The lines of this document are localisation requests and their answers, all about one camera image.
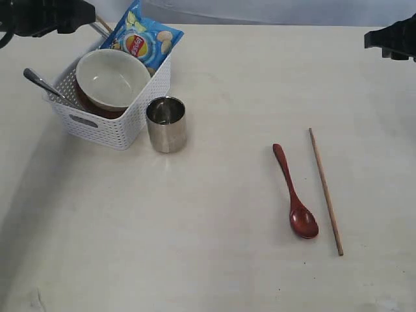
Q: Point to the stainless steel fork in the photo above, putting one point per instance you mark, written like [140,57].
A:
[67,98]

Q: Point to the wooden chopstick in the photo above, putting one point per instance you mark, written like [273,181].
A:
[100,20]
[325,188]

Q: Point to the white ceramic bowl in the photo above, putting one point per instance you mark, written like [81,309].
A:
[111,79]

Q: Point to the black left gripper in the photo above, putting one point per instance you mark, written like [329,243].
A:
[38,18]

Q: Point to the blue chips bag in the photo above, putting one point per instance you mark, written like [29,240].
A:
[144,38]

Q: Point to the red-brown wooden spoon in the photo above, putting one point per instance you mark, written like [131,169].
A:
[302,221]

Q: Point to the stainless steel cup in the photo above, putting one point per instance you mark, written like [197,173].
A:
[166,122]

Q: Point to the white perforated plastic basket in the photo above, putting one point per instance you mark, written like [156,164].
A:
[118,133]

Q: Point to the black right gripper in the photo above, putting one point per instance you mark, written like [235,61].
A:
[396,41]

